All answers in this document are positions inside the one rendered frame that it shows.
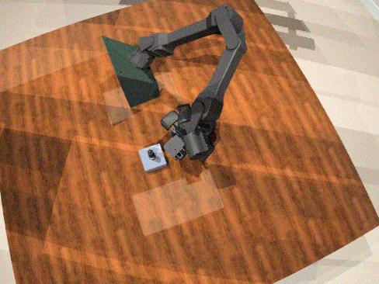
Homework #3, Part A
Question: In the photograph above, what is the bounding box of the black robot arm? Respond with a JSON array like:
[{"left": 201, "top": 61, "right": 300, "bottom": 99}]
[{"left": 128, "top": 5, "right": 247, "bottom": 161}]

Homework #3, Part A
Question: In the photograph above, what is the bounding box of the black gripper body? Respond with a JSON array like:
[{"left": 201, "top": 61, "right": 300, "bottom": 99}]
[{"left": 161, "top": 110, "right": 215, "bottom": 161}]

